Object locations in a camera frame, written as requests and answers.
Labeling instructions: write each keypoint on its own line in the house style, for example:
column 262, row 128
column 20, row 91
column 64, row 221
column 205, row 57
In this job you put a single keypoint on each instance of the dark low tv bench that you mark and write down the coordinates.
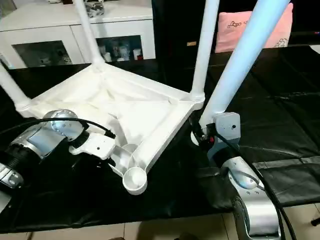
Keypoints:
column 306, row 39

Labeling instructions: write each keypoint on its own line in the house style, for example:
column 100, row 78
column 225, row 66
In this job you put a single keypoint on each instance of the white cabinet with glass doors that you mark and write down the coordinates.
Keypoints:
column 45, row 25

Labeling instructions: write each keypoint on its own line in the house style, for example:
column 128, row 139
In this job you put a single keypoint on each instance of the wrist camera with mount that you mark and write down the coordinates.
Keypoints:
column 227, row 127
column 97, row 145

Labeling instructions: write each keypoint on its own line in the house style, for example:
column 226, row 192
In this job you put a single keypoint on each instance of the black tripod stand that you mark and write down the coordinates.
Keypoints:
column 316, row 220

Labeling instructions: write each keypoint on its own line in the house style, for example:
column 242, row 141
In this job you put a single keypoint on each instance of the dark ornament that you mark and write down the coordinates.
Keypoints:
column 94, row 8

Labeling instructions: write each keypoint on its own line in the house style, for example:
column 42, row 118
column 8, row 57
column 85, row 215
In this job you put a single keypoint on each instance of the black work mat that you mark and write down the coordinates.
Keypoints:
column 280, row 110

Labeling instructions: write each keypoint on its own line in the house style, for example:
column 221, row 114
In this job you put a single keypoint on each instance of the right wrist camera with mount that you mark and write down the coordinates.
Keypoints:
column 227, row 127

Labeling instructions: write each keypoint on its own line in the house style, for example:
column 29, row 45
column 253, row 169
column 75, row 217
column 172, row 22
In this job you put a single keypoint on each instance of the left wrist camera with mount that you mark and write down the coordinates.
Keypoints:
column 97, row 145

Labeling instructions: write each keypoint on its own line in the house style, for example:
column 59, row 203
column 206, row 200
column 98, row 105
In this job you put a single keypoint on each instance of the white plastic table top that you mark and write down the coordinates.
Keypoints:
column 140, row 115

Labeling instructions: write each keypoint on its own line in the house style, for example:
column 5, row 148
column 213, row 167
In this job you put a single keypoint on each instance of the pink pillow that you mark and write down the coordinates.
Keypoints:
column 225, row 35

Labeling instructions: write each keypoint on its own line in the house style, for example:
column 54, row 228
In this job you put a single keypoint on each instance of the white plastic table leg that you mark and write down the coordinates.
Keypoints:
column 12, row 90
column 89, row 30
column 205, row 45
column 245, row 50

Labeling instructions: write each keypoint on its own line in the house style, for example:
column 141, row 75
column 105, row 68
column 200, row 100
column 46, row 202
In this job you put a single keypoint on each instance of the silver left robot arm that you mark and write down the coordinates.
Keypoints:
column 40, row 137

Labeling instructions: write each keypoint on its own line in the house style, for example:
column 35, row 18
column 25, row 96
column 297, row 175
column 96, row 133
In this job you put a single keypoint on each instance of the black furniture with yellow label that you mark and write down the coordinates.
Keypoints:
column 175, row 30

